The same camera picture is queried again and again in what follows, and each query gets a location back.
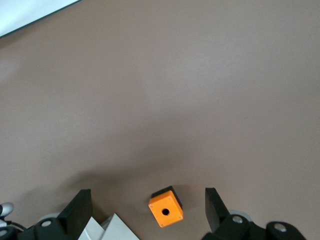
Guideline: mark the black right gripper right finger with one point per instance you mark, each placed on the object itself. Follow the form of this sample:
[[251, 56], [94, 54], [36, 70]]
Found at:
[[220, 220]]

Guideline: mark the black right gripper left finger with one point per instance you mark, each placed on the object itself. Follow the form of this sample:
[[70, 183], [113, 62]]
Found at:
[[72, 215]]

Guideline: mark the white drawer cabinet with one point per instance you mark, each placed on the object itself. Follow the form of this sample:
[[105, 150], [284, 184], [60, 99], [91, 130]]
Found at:
[[115, 228]]

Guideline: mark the orange button box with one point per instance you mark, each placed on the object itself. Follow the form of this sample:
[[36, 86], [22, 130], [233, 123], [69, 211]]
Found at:
[[165, 210]]

